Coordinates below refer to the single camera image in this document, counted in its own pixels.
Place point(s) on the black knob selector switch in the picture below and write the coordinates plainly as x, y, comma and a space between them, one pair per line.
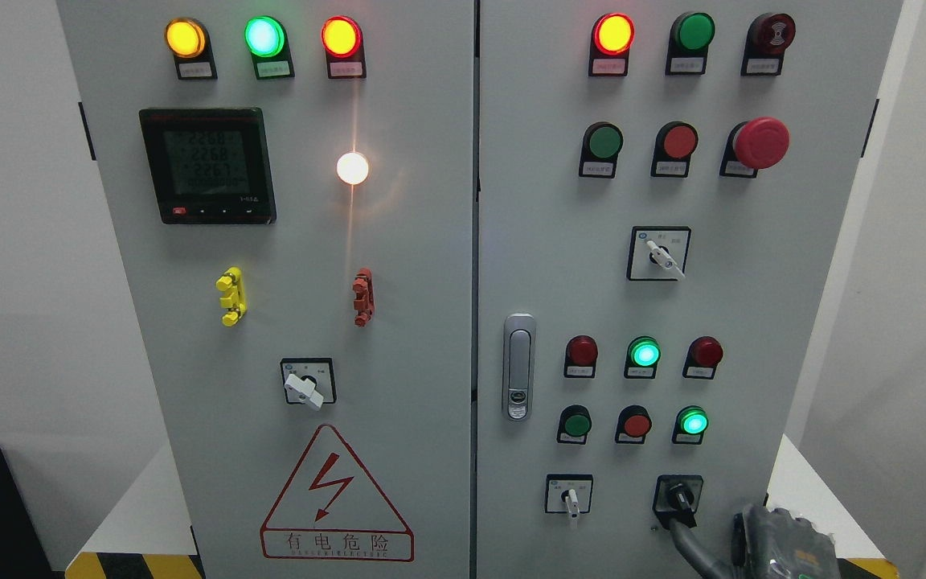
676, 499

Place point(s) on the grey electrical cabinet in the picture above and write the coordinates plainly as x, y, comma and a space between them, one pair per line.
472, 116

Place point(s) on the red terminal connector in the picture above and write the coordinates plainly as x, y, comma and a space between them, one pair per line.
364, 297

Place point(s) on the dark red lamp left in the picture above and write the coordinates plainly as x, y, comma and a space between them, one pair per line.
580, 358

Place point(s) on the dark red lamp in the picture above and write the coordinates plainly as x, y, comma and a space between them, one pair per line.
580, 358
702, 358

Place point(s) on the white lit indicator lamp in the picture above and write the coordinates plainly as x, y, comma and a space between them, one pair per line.
353, 168

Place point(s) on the green push button lower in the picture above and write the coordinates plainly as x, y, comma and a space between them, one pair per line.
574, 425

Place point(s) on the green push button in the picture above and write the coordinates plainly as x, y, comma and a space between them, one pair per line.
574, 425
600, 151

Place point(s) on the green lit lamp middle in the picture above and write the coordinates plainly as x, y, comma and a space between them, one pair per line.
642, 358

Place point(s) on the green push button upper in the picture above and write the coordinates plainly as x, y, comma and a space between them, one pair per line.
600, 151

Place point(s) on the red push button lower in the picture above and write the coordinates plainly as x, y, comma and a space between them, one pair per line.
633, 425

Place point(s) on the red push button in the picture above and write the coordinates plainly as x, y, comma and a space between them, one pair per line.
674, 145
633, 425

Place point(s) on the yellow terminal connector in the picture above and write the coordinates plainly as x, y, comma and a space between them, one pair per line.
233, 296

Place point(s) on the dark red lamp right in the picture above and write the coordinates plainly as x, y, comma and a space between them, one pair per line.
702, 358

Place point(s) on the red high voltage warning sticker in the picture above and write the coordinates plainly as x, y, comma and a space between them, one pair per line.
331, 508

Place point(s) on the red push button upper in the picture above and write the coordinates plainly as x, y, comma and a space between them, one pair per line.
674, 145

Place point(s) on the green lit lamp lower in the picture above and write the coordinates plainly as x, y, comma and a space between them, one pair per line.
691, 422

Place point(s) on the red-orange indicator lamp left door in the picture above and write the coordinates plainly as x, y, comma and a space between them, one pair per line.
342, 40

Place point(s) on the red-orange indicator lamp door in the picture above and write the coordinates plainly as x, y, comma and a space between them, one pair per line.
610, 45
342, 40

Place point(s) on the black digital power meter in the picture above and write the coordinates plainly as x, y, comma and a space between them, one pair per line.
209, 166

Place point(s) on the red-orange indicator lamp right door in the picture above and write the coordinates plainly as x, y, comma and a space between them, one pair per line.
610, 45

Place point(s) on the green lit indicator lamp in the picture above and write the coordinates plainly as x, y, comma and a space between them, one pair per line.
267, 42

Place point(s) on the red emergency stop mushroom button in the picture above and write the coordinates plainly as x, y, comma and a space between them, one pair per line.
754, 145

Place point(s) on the dark green lamp top row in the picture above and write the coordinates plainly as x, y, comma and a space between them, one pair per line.
689, 40

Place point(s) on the yellow indicator lamp top left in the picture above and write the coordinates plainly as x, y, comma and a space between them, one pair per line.
189, 42

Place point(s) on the dark red buzzer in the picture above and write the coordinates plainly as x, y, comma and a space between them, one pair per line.
767, 40

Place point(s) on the silver door handle lock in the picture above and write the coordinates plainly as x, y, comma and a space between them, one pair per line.
519, 333

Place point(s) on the white-handled selector switch left door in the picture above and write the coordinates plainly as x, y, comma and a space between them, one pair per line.
309, 381

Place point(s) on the white-handled selector switch upper right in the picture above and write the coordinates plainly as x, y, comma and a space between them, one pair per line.
658, 253

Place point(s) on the white-handled selector switch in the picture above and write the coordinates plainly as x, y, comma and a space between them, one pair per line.
569, 495
658, 253

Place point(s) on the white-handled selector switch lower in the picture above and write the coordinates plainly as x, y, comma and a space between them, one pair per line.
569, 495

